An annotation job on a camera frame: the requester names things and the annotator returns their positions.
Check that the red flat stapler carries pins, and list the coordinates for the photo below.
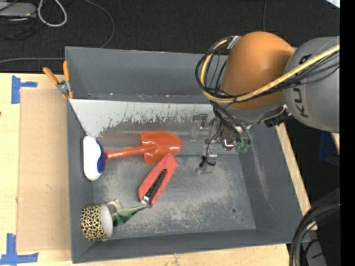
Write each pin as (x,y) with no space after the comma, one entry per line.
(163,173)

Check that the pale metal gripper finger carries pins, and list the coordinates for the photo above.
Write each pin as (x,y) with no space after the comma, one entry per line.
(200,126)
(207,162)

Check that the brown cardboard board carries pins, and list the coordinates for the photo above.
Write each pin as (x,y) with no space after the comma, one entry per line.
(41,170)

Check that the leopard print cup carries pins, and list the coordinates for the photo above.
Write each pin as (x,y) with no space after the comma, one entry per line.
(91,223)

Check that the grey metal bin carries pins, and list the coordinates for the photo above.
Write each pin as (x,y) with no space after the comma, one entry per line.
(194,193)

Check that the orange toy shovel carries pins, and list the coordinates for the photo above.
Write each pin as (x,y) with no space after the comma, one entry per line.
(158,145)

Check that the black cylinder on white bracket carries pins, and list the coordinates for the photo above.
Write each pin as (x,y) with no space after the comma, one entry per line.
(276,119)

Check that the green patterned cloth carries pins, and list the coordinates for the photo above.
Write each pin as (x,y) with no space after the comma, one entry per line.
(124,214)

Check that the white and blue plastic object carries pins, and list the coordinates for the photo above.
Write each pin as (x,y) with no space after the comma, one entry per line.
(91,159)

